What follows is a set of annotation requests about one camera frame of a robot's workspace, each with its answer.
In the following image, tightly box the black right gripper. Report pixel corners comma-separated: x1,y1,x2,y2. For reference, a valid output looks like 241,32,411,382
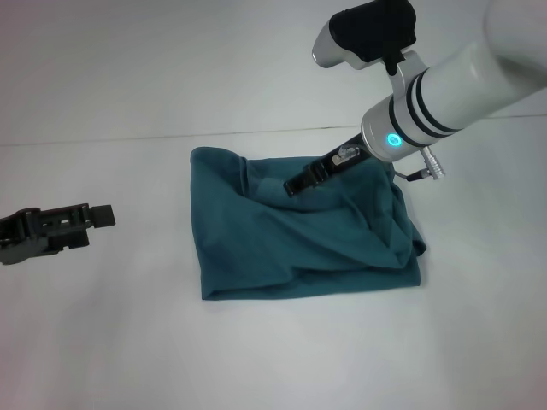
283,132,373,198

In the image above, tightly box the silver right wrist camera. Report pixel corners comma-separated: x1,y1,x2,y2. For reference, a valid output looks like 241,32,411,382
310,0,418,76

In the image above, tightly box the teal t-shirt with FREE print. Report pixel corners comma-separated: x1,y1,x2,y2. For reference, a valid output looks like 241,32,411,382
188,145,429,302

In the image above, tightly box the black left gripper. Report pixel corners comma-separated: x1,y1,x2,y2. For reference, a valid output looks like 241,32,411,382
0,202,117,267

